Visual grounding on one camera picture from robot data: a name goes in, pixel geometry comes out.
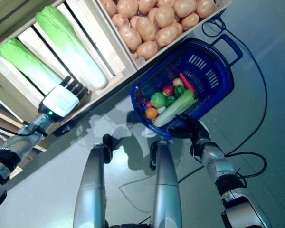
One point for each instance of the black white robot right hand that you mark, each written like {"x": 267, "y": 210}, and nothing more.
{"x": 199, "y": 133}

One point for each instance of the black white robot left hand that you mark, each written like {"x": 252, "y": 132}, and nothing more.
{"x": 61, "y": 99}

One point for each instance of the blue plastic shopping basket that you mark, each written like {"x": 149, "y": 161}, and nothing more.
{"x": 211, "y": 95}

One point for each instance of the green white napa cabbage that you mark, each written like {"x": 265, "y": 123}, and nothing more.
{"x": 173, "y": 109}
{"x": 71, "y": 47}
{"x": 21, "y": 59}

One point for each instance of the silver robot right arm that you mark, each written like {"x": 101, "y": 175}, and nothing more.
{"x": 216, "y": 159}

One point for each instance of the black stand foot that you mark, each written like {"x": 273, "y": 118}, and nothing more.
{"x": 61, "y": 130}

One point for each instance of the small green pepper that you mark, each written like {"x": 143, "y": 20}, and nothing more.
{"x": 171, "y": 100}

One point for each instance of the white garlic bulb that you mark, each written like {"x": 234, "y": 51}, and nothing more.
{"x": 161, "y": 109}

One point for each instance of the green bell pepper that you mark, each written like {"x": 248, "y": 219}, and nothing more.
{"x": 179, "y": 90}

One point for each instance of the orange fruit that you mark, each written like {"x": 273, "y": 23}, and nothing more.
{"x": 151, "y": 113}

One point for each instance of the light green round vegetable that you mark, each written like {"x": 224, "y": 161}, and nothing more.
{"x": 158, "y": 100}

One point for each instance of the red tomato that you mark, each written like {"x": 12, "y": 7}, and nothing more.
{"x": 168, "y": 90}

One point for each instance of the red orange carrot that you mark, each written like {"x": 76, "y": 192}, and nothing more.
{"x": 186, "y": 82}

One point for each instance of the small tan potato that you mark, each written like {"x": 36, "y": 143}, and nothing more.
{"x": 178, "y": 82}

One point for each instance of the red chili pepper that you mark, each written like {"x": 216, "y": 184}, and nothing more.
{"x": 149, "y": 104}

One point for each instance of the wooden crate with slatted bottom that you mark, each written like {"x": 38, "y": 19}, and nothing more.
{"x": 90, "y": 42}

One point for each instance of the wooden crate of potatoes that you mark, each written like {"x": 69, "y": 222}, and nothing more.
{"x": 140, "y": 62}

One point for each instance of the wooden produce display stand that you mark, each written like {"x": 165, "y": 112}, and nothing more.
{"x": 4, "y": 23}

